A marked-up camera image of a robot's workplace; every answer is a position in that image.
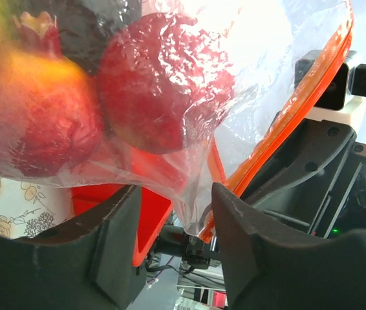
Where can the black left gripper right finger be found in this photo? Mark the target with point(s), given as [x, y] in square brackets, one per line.
[269, 265]

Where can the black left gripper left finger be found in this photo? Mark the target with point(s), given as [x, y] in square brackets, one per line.
[84, 263]

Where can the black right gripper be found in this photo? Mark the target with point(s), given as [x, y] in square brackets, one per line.
[315, 181]

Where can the red plastic tray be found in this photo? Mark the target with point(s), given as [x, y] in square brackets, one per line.
[154, 209]

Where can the wrinkled red fruit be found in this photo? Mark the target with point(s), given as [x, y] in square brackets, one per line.
[50, 117]

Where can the clear zip bag orange zipper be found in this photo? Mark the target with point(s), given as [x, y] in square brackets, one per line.
[282, 55]

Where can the glossy red apple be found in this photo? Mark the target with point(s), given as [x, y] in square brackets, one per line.
[165, 82]

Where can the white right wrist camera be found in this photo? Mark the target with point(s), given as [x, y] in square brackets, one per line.
[344, 100]

